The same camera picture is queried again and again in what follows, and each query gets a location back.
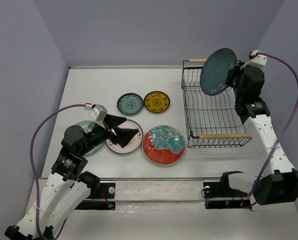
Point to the dark teal blossom plate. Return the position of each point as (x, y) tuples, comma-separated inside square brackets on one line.
[(215, 70)]

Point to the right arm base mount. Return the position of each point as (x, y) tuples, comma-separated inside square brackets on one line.
[(218, 197)]

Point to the small blue white plate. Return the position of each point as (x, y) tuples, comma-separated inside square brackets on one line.
[(130, 104)]

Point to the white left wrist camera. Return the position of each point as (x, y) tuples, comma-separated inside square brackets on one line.
[(98, 113)]

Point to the white sunburst pattern plate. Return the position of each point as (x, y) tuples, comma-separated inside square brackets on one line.
[(134, 143)]

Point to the metal table rail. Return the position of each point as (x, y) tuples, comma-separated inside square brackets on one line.
[(160, 179)]

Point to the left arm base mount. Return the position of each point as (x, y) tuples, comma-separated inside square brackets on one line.
[(102, 199)]

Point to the black wire dish rack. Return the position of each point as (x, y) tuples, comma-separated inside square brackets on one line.
[(211, 121)]

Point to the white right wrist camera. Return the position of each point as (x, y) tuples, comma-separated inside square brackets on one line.
[(257, 59)]

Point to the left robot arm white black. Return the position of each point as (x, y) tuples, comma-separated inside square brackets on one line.
[(68, 184)]

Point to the red teal floral plate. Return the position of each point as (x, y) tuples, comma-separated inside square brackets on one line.
[(163, 145)]

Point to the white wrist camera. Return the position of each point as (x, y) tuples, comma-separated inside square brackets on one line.
[(257, 59), (98, 113)]

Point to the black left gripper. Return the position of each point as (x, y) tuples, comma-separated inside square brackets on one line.
[(123, 136)]

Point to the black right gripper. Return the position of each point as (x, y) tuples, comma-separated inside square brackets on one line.
[(233, 72)]

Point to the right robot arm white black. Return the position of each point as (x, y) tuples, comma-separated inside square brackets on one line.
[(277, 181)]

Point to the small yellow brown plate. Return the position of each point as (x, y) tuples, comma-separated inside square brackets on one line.
[(157, 102)]

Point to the light green flower plate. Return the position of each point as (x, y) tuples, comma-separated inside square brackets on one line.
[(87, 126)]

